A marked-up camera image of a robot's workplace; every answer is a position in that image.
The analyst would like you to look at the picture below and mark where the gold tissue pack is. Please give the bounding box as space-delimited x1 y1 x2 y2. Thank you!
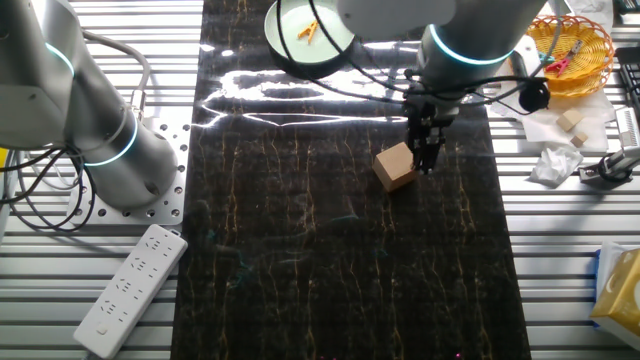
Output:
589 248 640 351

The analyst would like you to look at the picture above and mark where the red clothespin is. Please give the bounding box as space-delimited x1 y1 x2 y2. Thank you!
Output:
544 39 585 77

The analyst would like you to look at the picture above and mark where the plain white power strip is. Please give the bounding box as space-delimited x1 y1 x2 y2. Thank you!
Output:
73 223 189 360

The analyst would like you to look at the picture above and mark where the large tan wooden block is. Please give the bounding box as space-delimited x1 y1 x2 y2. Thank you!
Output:
372 141 419 194

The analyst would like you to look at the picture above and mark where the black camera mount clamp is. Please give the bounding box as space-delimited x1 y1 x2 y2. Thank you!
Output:
579 149 640 190

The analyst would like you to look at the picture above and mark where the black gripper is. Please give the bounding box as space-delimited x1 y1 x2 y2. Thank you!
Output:
405 97 459 176

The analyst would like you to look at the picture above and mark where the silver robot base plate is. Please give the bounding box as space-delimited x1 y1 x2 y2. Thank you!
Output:
67 117 191 226

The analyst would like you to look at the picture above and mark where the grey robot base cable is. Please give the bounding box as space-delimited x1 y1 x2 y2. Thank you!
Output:
82 29 151 121

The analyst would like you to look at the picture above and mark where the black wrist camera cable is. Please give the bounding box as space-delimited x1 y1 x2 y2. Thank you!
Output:
274 0 551 114

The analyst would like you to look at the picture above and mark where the small pale wooden block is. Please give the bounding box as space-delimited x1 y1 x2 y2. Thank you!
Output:
556 108 584 133

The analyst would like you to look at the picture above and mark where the crumpled white tissue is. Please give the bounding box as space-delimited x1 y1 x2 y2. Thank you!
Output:
529 146 585 189

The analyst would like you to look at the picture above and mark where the orange wicker basket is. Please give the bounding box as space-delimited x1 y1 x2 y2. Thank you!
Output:
525 14 615 99

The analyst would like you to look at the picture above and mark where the black marble pattern mat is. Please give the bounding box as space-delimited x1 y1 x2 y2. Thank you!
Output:
169 0 532 360

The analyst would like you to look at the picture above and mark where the pale green plate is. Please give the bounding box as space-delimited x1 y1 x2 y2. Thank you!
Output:
263 0 356 80

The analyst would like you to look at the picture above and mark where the orange clothespin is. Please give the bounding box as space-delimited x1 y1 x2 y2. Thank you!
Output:
297 19 320 45

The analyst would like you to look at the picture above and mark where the flat white paper sheet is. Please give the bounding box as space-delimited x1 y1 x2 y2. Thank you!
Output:
489 74 617 154

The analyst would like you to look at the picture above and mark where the black cable loop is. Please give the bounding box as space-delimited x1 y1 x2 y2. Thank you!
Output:
0 144 97 234

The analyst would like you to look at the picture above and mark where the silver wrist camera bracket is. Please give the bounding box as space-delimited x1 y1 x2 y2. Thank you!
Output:
505 34 540 84

